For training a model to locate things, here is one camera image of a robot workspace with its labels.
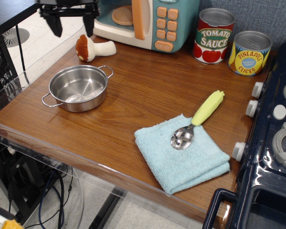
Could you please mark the white stove knob middle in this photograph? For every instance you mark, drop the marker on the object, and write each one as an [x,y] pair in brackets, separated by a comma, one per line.
[251,108]

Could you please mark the black table leg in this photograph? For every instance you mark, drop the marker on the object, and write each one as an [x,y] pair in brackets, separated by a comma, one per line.
[105,211]

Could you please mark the white stove knob top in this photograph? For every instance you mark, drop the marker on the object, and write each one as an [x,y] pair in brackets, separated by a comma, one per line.
[257,89]

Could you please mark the clear acrylic table guard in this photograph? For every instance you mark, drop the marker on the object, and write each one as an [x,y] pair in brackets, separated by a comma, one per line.
[42,51]

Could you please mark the white stove knob bottom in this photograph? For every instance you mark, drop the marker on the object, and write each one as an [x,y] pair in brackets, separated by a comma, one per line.
[238,151]

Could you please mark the silver two-handled pot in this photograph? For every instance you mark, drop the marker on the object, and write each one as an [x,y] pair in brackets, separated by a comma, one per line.
[78,88]

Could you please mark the light blue folded cloth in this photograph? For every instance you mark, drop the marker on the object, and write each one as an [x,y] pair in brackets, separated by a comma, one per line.
[177,170]

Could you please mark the tomato sauce can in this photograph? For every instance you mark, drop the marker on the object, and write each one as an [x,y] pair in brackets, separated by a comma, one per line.
[214,29]

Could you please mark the pineapple slices can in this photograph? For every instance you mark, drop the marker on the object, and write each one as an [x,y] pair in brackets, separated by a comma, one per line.
[250,52]

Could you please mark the dark blue toy stove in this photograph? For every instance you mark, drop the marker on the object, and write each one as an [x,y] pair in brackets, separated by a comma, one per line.
[259,201]

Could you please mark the teal toy microwave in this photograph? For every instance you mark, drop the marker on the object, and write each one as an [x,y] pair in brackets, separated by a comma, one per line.
[159,25]

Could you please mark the spoon with yellow corn handle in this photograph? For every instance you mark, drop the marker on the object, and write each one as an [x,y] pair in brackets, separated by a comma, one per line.
[183,137]

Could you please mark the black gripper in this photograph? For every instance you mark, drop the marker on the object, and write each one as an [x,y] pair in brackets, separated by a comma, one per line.
[53,9]

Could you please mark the plush mushroom toy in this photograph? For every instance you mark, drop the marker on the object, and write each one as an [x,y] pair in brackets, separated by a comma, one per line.
[87,50]

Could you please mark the yellow sponge object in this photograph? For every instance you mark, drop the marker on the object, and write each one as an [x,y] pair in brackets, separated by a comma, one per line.
[11,224]

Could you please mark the black side desk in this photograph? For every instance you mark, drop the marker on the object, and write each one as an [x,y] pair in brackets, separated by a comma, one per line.
[13,12]

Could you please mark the white stove knob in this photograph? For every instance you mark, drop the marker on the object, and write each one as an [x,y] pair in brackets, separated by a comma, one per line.
[251,108]
[238,151]
[257,89]

